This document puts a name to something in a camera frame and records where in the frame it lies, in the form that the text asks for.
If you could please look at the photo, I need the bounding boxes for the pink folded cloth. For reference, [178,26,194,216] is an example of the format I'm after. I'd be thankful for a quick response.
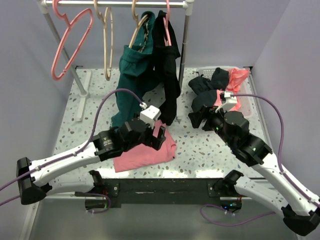
[113,129,177,173]

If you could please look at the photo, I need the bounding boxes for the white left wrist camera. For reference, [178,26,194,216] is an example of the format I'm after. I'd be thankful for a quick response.
[139,105,161,129]

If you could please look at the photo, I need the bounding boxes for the teal green shorts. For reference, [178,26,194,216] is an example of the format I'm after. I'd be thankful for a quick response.
[111,11,160,127]

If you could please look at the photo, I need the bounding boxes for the beige wooden hanger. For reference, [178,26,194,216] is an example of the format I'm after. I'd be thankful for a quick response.
[93,0,114,81]
[128,0,149,49]

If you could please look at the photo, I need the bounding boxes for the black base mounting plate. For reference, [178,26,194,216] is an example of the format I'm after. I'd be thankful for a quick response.
[89,170,244,208]

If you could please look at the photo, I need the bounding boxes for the white plastic laundry basket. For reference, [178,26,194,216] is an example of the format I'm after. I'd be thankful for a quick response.
[196,65,254,118]

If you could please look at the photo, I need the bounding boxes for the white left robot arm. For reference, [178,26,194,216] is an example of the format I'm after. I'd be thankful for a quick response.
[16,118,166,205]

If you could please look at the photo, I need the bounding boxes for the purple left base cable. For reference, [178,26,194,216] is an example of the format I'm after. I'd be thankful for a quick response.
[84,193,114,215]

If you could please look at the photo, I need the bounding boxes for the empty pink hanger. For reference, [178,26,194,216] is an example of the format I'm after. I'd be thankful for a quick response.
[50,0,94,81]

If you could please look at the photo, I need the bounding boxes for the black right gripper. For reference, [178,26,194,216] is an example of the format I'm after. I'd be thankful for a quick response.
[187,104,235,148]

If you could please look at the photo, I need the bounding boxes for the pink hanger holding black shorts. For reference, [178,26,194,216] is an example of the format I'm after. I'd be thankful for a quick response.
[163,0,172,47]

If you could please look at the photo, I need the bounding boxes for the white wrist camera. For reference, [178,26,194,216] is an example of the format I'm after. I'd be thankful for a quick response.
[139,105,161,129]
[215,91,238,113]

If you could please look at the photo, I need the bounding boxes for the white clothes rack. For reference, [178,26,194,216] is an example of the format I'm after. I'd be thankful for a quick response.
[36,0,194,122]

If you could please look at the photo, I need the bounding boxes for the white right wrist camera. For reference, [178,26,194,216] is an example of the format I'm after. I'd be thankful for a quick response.
[215,91,238,113]

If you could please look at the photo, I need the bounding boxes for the coral pink garment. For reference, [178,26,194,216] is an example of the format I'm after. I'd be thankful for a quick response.
[214,68,250,111]

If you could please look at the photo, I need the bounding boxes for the dark navy garment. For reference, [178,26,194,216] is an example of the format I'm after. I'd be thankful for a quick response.
[188,67,229,112]

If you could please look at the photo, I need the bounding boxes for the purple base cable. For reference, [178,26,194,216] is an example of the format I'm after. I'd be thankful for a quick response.
[199,196,277,227]
[84,193,114,215]

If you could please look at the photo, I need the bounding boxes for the black hanging shorts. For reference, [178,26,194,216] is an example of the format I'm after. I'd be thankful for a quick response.
[152,10,181,126]

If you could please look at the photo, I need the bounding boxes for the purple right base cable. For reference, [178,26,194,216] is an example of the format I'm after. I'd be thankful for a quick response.
[199,196,277,227]

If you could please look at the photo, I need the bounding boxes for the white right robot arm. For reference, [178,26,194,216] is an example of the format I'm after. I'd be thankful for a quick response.
[188,106,320,236]

